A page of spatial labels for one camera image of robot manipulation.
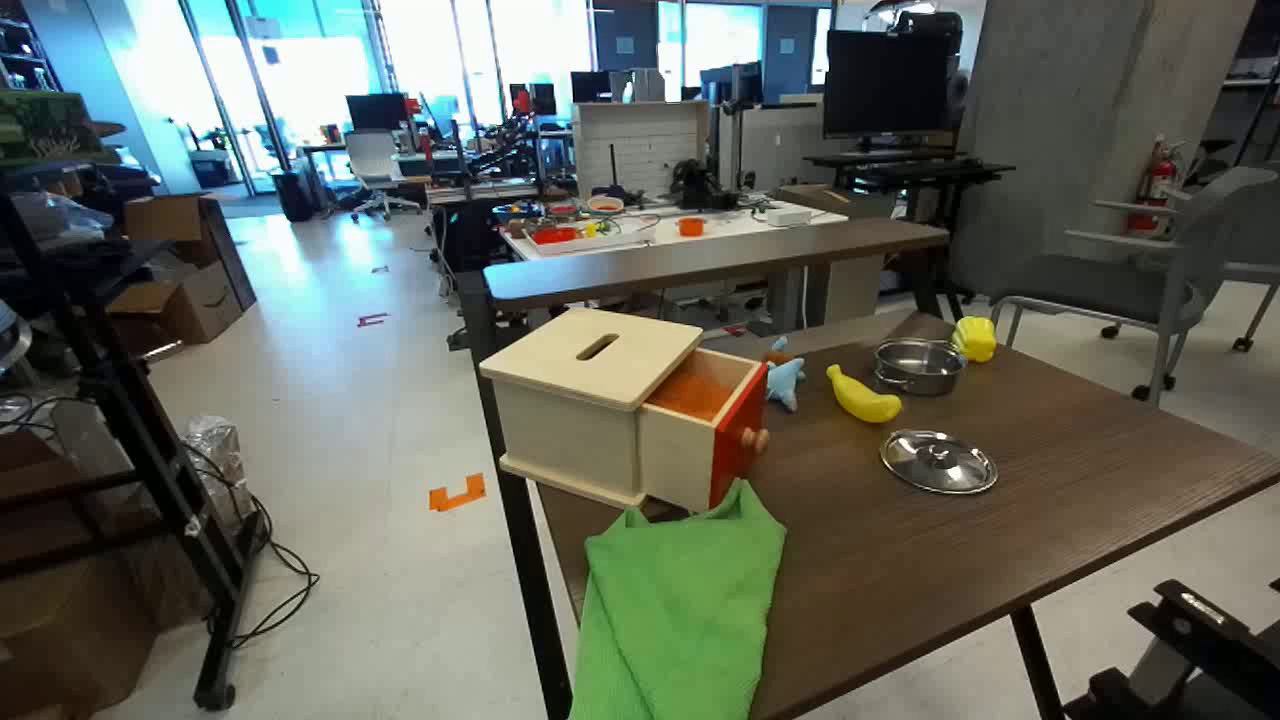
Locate blue toy fish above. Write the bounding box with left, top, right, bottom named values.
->
left=761, top=335, right=809, bottom=416

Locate black metal frame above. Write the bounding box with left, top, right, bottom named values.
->
left=1059, top=576, right=1280, bottom=720

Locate white table with toys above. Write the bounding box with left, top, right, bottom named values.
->
left=496, top=196, right=850, bottom=266

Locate black metal rack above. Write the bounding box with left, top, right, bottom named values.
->
left=0, top=125, right=278, bottom=715

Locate open cardboard box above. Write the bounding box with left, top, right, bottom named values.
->
left=102, top=259, right=251, bottom=353

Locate long dark wooden desk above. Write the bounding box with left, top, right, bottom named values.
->
left=457, top=215, right=954, bottom=353

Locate light wooden slotted box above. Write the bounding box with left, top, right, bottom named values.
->
left=476, top=306, right=706, bottom=511

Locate large black monitor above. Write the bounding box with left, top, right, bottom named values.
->
left=821, top=8, right=963, bottom=142

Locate green cloth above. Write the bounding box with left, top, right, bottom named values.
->
left=567, top=476, right=790, bottom=720

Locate red fire extinguisher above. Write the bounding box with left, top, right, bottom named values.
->
left=1126, top=134, right=1183, bottom=241

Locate black floor cable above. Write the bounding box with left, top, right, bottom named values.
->
left=229, top=502, right=323, bottom=651

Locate small metal bowl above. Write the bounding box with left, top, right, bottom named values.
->
left=872, top=335, right=969, bottom=399

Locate closed cardboard box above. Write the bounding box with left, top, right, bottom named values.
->
left=122, top=192, right=232, bottom=252

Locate white office chair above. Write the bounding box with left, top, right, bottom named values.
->
left=339, top=128, right=423, bottom=225

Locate yellow toy banana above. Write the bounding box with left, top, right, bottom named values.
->
left=822, top=361, right=909, bottom=429

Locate round metal pot lid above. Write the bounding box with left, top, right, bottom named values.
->
left=876, top=425, right=1003, bottom=506

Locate white partition panel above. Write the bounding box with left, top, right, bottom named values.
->
left=573, top=102, right=712, bottom=206

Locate small black monitor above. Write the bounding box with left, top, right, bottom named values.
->
left=342, top=89, right=413, bottom=135

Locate black table leg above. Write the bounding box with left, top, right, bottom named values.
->
left=1003, top=603, right=1070, bottom=720
left=466, top=378, right=580, bottom=720

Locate black standing desk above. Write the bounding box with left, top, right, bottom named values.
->
left=803, top=147, right=1019, bottom=233

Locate orange wooden drawer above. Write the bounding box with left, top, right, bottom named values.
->
left=635, top=345, right=774, bottom=515

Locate grey chair on casters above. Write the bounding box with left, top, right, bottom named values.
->
left=987, top=165, right=1280, bottom=403

